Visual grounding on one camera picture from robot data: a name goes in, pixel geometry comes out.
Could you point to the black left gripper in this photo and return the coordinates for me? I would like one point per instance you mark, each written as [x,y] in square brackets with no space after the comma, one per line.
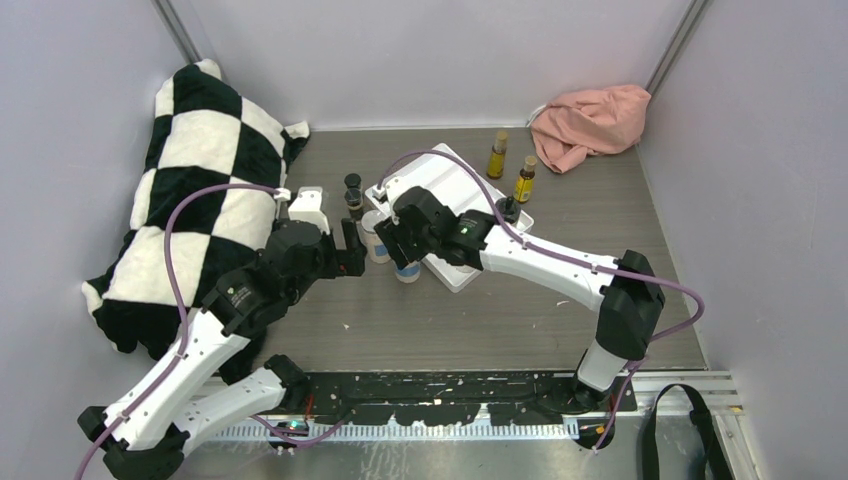
[349,260]

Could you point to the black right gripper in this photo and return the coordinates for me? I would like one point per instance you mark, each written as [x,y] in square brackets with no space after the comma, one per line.
[388,233]

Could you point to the silver lid jar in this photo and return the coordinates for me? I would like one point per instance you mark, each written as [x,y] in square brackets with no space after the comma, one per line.
[408,274]
[375,247]

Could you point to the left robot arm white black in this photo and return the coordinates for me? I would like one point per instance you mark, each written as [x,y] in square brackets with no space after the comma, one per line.
[149,432]

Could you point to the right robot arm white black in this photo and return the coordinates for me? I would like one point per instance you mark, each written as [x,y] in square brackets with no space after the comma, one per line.
[619,290]

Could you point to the small dark bottle near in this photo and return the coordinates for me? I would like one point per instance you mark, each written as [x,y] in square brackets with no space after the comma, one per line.
[354,202]

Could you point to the small dark bottle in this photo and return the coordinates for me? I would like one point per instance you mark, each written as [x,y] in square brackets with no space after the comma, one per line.
[353,182]
[354,202]

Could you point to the small dark bottle far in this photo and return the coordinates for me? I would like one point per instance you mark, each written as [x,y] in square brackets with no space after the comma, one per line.
[353,182]

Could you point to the white divided plastic tray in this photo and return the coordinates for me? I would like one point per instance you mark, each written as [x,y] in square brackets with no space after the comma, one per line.
[453,187]

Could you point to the yellow oil bottle far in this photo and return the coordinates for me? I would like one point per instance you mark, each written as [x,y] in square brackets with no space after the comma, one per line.
[496,162]

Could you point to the yellow oil bottle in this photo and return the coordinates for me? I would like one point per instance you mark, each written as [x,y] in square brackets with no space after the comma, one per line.
[525,181]
[496,162]

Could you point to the yellow oil bottle near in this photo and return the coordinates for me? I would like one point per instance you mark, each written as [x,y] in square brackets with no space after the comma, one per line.
[525,181]

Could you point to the black white checkered blanket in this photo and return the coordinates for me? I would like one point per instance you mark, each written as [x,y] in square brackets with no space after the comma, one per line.
[203,207]

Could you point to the pink cloth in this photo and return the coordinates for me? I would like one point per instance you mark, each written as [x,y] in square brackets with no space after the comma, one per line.
[575,126]

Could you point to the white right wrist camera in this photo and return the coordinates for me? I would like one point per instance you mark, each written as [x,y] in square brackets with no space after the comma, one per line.
[384,197]

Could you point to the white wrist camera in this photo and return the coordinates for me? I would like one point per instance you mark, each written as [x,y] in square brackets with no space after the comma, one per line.
[304,206]
[384,197]

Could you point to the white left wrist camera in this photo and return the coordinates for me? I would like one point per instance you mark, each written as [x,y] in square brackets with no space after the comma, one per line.
[304,206]

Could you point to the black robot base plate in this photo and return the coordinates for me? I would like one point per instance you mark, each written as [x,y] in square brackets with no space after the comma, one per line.
[444,398]

